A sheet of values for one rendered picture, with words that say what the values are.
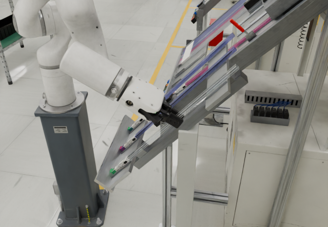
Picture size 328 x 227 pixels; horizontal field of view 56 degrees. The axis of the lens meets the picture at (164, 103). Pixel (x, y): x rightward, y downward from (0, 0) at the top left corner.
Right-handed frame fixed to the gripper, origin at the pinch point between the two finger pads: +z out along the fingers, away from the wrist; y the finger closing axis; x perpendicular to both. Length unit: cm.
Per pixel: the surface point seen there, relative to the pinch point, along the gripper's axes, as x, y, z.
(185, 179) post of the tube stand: 24.5, 7.9, 18.4
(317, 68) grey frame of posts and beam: -25, 29, 34
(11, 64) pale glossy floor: 185, 209, -123
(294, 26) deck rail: -30.4, 33.4, 20.8
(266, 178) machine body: 25, 33, 57
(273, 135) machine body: 9, 40, 48
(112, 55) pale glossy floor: 133, 248, -37
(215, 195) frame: 46, 32, 46
